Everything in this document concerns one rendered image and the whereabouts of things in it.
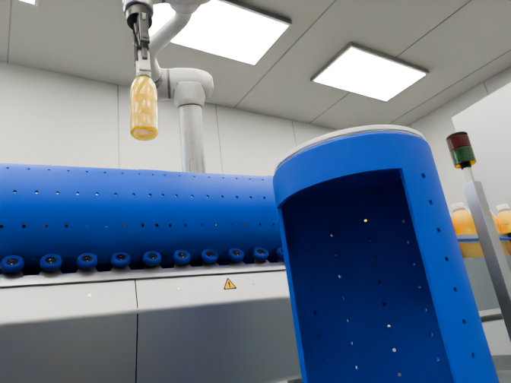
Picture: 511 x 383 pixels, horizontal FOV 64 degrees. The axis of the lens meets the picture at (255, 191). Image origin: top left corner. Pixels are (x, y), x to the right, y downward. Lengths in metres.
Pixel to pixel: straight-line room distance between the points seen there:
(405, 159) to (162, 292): 0.64
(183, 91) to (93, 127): 2.61
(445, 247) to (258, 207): 0.62
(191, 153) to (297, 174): 1.13
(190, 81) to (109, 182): 0.88
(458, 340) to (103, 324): 0.70
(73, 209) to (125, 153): 3.30
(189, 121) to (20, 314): 1.09
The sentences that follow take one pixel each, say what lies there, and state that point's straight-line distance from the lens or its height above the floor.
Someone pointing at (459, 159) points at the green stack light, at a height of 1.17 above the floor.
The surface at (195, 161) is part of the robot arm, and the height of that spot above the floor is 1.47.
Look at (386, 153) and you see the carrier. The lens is 0.64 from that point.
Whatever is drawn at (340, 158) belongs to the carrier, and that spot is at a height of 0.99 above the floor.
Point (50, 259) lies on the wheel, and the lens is 1.03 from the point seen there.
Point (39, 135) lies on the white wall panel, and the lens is 4.23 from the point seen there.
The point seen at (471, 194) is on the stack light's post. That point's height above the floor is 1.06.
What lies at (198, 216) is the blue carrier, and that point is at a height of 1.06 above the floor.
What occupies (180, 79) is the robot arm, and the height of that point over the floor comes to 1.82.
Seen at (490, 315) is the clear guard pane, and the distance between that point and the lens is 1.42.
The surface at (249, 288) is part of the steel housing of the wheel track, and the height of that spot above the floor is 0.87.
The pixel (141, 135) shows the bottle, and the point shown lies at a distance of 1.11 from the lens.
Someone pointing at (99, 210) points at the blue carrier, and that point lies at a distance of 1.03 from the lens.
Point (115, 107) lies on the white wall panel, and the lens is 4.53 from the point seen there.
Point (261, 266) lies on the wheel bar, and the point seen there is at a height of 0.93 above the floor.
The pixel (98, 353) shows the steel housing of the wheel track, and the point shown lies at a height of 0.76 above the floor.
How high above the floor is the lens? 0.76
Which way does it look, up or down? 19 degrees up
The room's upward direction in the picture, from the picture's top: 8 degrees counter-clockwise
